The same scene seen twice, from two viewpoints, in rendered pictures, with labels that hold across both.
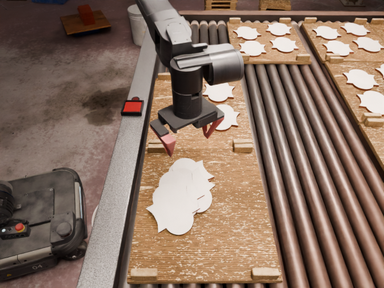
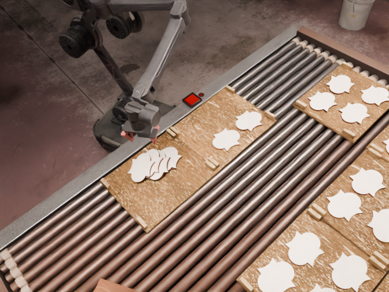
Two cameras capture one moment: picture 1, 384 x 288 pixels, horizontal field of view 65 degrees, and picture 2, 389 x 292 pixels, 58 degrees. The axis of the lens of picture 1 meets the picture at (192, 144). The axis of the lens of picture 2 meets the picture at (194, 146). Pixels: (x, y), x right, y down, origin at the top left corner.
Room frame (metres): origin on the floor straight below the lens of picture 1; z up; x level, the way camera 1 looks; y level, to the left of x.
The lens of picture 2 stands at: (0.09, -0.85, 2.27)
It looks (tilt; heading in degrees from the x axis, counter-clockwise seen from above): 52 degrees down; 54
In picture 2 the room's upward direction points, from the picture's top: 8 degrees counter-clockwise
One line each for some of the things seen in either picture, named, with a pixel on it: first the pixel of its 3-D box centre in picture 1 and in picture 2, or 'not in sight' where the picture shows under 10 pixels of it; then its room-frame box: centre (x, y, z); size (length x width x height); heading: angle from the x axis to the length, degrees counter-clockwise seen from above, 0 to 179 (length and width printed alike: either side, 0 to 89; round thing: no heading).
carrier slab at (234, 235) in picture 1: (202, 204); (158, 176); (0.47, -0.03, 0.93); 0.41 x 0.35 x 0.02; 0
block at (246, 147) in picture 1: (243, 148); (210, 165); (0.66, -0.16, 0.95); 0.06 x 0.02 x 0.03; 90
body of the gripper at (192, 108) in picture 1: (187, 102); (137, 122); (0.47, 0.01, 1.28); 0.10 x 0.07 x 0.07; 125
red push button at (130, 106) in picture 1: (132, 108); (192, 100); (0.90, 0.22, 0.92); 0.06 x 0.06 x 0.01; 89
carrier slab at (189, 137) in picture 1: (198, 110); (222, 126); (0.88, -0.02, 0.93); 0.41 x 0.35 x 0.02; 0
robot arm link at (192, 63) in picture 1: (190, 74); (135, 112); (0.47, 0.00, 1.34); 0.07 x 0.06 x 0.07; 108
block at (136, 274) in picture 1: (144, 274); (105, 183); (0.27, 0.11, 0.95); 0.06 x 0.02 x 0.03; 90
